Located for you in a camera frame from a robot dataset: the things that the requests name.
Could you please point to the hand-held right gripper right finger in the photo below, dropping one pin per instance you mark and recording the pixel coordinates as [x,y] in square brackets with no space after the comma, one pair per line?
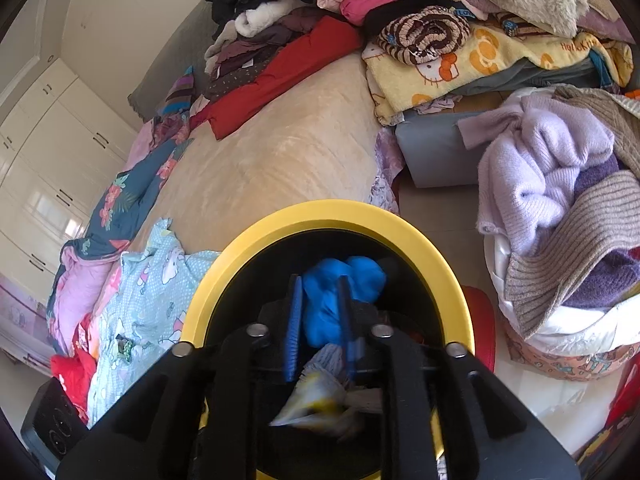
[345,320]

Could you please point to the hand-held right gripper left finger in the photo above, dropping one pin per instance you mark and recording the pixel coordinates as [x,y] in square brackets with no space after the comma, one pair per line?
[292,330]

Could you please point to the blue plastic bag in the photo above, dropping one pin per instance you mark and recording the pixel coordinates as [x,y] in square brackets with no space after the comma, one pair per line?
[325,300]

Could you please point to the yellow wrapper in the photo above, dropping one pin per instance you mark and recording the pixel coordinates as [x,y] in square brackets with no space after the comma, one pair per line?
[320,400]

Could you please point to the yellow-rimmed trash bin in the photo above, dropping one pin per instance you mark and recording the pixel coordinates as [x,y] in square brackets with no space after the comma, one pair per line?
[320,212]

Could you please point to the red plastic stool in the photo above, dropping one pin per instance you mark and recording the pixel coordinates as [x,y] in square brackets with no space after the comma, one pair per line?
[480,325]

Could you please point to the light blue cartoon quilt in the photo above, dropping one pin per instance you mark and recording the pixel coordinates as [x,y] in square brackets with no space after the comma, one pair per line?
[155,280]

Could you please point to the lilac floral bed skirt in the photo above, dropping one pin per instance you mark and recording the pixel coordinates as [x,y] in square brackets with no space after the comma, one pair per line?
[387,175]

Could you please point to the black green wrapper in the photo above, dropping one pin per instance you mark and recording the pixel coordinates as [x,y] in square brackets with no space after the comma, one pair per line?
[124,347]

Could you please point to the beige plush bedsheet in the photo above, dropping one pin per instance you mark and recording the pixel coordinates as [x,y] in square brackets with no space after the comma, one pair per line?
[280,150]

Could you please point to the pink cartoon blanket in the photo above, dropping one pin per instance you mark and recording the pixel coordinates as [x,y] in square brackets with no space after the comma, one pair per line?
[111,285]

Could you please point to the grey storage box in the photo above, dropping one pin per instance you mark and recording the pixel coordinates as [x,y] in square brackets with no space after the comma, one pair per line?
[435,150]

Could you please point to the blue floral quilt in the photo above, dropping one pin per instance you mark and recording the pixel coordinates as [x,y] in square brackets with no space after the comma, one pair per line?
[125,200]

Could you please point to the red cartoon blanket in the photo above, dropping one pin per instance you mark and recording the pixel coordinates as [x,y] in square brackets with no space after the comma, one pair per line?
[75,375]

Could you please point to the white padded jacket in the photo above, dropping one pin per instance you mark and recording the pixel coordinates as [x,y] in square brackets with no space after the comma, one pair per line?
[575,327]

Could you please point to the pink cartoon laundry basket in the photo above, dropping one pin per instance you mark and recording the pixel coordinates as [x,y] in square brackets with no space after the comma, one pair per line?
[575,365]

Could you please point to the pink pillow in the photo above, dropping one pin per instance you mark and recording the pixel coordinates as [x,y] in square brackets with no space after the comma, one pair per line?
[145,140]

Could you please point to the lavender sweater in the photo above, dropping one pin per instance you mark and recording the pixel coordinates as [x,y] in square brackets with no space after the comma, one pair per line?
[540,170]

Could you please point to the black device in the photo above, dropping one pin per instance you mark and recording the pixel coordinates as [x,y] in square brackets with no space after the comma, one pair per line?
[55,425]

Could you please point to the red folded garment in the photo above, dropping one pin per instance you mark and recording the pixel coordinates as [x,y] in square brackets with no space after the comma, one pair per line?
[290,65]

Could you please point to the brown dotted garment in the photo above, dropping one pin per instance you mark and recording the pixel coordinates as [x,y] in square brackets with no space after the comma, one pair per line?
[235,72]

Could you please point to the striped pillow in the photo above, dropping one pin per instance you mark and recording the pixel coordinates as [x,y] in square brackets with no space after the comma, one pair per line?
[181,90]

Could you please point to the purple sweater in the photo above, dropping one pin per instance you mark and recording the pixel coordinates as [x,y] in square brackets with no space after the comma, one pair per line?
[610,280]

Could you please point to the pink cartoon door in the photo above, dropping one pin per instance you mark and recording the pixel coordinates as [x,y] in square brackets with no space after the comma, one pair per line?
[20,320]

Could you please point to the cream wardrobe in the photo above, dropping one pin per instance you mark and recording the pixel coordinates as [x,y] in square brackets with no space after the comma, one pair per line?
[65,160]

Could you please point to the brown striped knit garment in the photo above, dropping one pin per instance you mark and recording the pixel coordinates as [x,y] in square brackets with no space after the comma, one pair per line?
[425,35]

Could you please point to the grey padded headboard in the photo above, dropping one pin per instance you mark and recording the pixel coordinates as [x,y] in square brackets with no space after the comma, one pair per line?
[170,60]

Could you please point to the black knit garment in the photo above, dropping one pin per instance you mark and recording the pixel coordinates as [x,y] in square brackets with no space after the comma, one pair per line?
[400,15]

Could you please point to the white fleece garment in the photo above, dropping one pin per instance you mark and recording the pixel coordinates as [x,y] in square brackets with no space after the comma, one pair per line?
[260,17]

